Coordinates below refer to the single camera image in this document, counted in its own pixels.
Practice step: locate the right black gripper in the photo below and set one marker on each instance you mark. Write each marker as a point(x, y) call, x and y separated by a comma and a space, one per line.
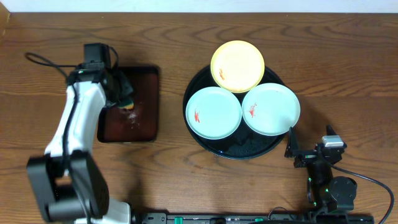
point(293, 150)

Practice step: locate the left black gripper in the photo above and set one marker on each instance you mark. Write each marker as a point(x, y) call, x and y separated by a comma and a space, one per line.
point(123, 92)

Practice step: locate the green yellow sponge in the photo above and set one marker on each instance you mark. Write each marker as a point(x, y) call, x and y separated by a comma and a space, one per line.
point(126, 104)

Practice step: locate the light blue plate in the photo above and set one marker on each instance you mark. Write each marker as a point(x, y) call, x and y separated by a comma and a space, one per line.
point(213, 113)
point(271, 109)

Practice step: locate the yellow plate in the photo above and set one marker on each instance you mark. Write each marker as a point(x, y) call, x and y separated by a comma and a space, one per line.
point(237, 66)

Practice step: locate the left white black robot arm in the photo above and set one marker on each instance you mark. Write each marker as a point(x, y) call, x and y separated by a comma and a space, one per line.
point(66, 181)

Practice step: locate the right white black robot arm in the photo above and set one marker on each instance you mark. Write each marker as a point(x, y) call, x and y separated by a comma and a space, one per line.
point(333, 197)

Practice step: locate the rectangular dark brown tray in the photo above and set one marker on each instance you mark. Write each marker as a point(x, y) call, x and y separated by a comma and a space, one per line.
point(140, 124)

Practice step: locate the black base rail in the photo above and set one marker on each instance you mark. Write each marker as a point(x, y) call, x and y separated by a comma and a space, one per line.
point(163, 218)

